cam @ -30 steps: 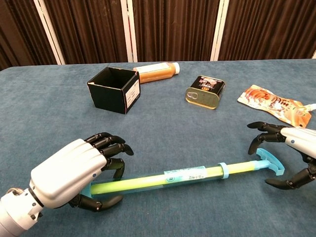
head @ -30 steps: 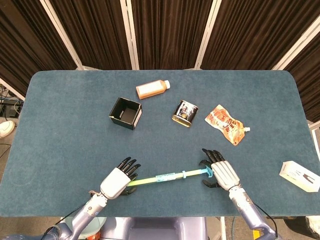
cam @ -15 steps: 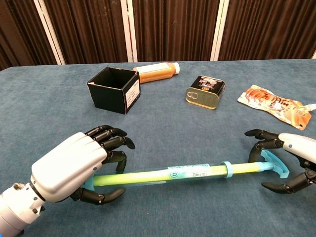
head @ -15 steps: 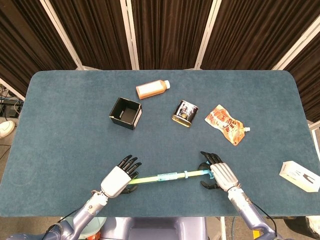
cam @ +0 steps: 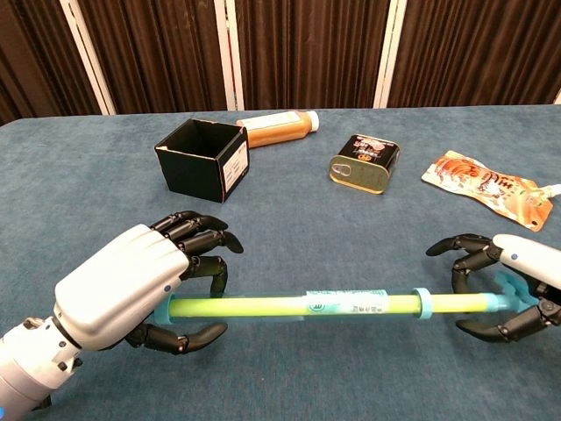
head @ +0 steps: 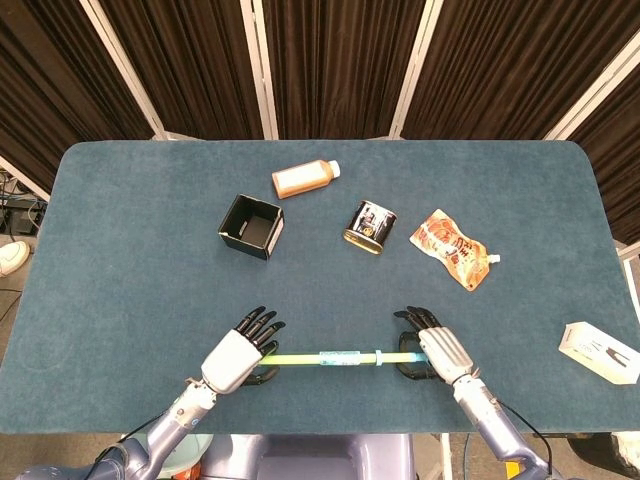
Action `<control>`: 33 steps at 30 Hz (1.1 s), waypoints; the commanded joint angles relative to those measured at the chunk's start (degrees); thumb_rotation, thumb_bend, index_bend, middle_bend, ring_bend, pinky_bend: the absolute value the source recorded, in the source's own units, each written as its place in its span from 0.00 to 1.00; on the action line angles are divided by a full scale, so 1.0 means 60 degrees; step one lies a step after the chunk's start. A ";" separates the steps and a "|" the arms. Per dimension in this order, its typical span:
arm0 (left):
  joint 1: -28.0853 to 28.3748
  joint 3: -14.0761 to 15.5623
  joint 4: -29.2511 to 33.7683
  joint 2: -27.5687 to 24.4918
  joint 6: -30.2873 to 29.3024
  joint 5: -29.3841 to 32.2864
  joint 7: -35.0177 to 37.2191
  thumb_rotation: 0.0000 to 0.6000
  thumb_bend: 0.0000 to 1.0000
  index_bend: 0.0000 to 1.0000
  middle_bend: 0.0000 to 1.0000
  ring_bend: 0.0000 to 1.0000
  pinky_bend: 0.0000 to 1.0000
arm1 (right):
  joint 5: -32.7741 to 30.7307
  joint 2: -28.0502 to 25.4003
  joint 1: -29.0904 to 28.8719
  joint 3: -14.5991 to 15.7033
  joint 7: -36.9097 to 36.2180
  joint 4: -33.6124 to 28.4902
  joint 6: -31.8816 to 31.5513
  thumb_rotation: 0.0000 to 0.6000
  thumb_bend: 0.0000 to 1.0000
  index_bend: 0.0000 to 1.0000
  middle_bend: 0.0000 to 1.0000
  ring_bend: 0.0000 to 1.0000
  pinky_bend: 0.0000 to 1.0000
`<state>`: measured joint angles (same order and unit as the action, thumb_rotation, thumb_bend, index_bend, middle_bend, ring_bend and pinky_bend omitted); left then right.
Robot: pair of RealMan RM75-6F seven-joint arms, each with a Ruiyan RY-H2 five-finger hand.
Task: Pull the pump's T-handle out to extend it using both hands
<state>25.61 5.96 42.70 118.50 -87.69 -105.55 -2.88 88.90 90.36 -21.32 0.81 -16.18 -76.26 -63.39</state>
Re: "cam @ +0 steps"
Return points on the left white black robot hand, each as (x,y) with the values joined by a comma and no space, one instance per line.
(118,280)

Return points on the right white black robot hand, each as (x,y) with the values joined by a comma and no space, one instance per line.
(534,259)

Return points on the yellow green syringe plunger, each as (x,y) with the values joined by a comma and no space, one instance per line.
(456,302)

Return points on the orange spouted drink pouch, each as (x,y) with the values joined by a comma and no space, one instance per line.
(486,184)

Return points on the black open cardboard box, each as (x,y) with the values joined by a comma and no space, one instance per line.
(188,175)

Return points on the black gold tin can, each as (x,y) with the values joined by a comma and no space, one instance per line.
(364,173)

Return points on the blue felt table mat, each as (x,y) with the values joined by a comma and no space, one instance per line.
(307,228)

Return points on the dark pleated screen panel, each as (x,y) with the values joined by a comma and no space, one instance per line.
(473,52)
(307,52)
(35,57)
(162,52)

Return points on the orange juice bottle white cap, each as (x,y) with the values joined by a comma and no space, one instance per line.
(276,129)

